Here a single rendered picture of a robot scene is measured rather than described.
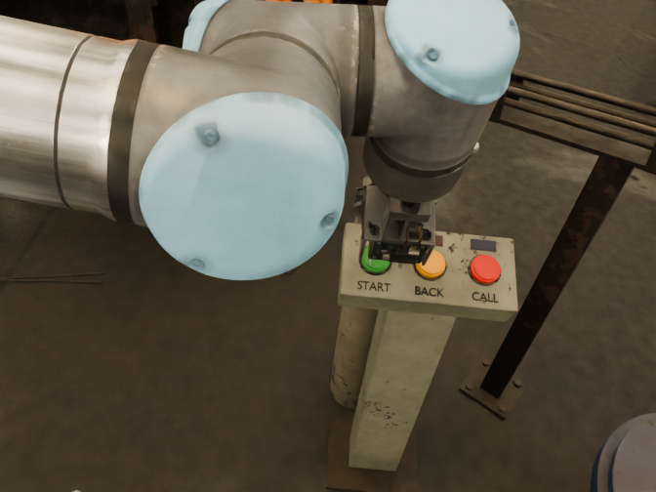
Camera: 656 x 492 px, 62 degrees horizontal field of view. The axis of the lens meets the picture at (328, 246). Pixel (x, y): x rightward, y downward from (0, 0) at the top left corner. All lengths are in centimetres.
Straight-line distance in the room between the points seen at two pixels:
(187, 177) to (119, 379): 116
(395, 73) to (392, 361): 59
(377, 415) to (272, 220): 81
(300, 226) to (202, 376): 111
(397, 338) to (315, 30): 55
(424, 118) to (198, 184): 20
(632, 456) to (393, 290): 41
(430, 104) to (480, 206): 150
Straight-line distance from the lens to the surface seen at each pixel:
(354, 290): 73
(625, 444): 92
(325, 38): 37
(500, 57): 38
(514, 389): 142
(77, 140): 26
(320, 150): 24
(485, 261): 78
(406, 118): 39
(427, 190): 47
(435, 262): 76
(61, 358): 145
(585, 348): 159
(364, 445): 114
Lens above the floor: 114
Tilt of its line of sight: 45 degrees down
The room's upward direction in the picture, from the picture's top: 6 degrees clockwise
